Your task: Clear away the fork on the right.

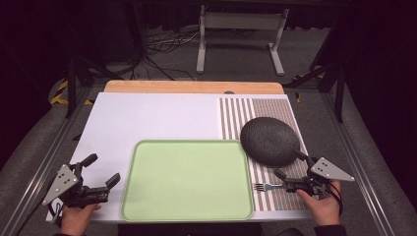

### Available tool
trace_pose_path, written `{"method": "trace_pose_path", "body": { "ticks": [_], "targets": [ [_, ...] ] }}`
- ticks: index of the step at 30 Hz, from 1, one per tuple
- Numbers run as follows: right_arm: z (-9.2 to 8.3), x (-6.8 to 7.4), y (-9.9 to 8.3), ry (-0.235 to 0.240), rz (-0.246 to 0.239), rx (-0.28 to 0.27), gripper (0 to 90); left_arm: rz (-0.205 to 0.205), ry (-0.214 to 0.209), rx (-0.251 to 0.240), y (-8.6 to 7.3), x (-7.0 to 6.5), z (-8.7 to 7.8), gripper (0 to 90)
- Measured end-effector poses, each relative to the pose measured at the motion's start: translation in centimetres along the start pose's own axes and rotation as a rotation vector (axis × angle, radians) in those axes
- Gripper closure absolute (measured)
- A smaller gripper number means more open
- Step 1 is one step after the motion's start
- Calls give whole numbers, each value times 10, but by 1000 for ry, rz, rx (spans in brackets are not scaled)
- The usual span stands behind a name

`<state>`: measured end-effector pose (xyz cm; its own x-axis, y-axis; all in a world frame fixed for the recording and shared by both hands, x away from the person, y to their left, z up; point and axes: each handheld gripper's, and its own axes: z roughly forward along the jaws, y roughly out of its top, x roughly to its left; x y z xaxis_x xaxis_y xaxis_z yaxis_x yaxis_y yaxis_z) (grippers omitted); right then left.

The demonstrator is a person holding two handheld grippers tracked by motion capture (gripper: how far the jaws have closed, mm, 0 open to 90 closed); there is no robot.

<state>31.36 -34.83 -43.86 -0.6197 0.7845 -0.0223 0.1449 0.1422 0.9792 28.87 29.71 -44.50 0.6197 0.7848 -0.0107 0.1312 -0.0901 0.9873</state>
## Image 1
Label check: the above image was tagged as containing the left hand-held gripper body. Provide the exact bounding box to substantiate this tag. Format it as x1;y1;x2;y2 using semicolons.
41;161;111;209

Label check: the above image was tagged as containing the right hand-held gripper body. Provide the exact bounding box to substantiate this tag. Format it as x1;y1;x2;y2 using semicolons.
284;156;356;201

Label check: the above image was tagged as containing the silver fork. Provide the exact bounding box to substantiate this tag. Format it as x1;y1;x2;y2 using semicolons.
253;182;283;193

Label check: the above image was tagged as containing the black oval textured plate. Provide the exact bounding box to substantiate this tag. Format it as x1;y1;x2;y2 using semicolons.
239;116;301;168

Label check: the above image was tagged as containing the person's right hand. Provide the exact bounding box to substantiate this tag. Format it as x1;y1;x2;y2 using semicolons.
296;180;342;227

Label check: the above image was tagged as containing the person's left hand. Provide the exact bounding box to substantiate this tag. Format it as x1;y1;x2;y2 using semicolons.
60;203;102;236

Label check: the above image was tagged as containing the black tripod stand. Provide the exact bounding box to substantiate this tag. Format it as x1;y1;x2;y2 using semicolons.
283;62;345;124
63;55;124;119

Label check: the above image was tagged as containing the yellow black hazard tape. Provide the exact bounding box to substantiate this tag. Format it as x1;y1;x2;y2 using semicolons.
49;80;94;106

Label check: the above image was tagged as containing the light green tray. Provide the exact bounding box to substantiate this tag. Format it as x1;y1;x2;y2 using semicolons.
119;139;256;222

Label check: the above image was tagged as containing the white board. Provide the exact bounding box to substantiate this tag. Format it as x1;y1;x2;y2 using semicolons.
45;91;313;224

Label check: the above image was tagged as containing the striped placemat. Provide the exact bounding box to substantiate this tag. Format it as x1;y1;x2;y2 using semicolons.
218;96;311;212

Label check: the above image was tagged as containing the white metal stand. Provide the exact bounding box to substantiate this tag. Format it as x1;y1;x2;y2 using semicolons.
196;4;290;77

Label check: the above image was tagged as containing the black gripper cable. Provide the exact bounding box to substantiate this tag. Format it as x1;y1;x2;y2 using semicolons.
47;201;65;227
328;181;344;217

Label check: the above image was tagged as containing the aluminium frame rail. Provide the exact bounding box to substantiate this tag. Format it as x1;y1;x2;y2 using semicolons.
319;91;394;236
0;87;94;236

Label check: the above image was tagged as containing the floor cable bundle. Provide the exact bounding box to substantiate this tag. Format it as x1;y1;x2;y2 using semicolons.
144;28;202;82

